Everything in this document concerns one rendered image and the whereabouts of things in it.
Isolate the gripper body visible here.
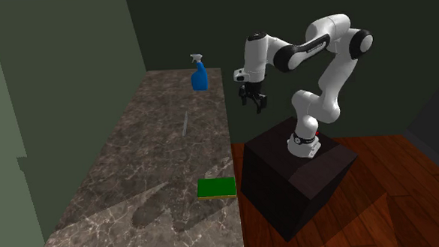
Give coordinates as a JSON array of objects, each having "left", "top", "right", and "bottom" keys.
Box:
[{"left": 239, "top": 80, "right": 264, "bottom": 100}]

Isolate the blue spray bottle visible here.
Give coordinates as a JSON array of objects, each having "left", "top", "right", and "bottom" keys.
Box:
[{"left": 189, "top": 53, "right": 209, "bottom": 92}]

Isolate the thin grey pen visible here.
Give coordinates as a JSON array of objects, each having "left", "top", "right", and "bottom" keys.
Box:
[{"left": 181, "top": 110, "right": 190, "bottom": 137}]

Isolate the dark robot stand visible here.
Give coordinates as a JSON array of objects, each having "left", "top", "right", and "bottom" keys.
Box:
[{"left": 238, "top": 113, "right": 362, "bottom": 244}]

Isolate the green and yellow sponge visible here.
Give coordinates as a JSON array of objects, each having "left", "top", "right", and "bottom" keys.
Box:
[{"left": 197, "top": 176, "right": 238, "bottom": 201}]

